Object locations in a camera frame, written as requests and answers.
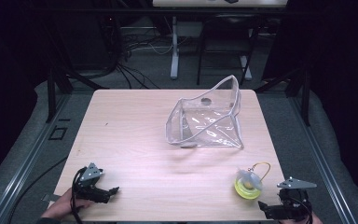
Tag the white desk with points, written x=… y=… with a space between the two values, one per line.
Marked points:
x=199 y=3

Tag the black chair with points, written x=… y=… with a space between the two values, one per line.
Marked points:
x=223 y=21

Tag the person's right hand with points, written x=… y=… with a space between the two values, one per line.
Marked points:
x=316 y=219

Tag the yellow round toy with loop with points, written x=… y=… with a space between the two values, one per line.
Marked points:
x=248 y=186

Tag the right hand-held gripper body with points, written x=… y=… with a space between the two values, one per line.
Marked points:
x=293 y=199

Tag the black metal stand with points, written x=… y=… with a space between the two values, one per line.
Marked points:
x=298 y=84
x=56 y=84

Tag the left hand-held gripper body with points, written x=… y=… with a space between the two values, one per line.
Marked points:
x=88 y=183

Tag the clear plastic zipper bag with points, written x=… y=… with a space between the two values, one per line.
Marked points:
x=208 y=121

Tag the person's left hand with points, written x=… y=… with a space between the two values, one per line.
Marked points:
x=62 y=206

